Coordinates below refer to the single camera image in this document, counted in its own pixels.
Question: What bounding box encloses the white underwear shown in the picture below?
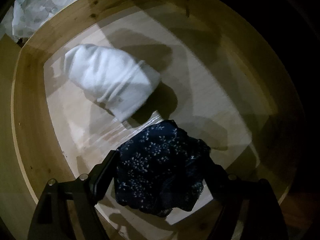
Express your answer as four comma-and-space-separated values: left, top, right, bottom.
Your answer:
63, 44, 161, 122

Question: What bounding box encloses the wooden nightstand drawer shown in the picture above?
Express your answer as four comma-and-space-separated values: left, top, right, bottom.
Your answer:
0, 0, 291, 240

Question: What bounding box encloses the white leaf-print sheet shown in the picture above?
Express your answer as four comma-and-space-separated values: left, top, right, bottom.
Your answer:
1, 0, 76, 42

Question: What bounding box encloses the dark blue sparkly garment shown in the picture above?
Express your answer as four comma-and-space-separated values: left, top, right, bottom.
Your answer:
114, 120, 211, 217

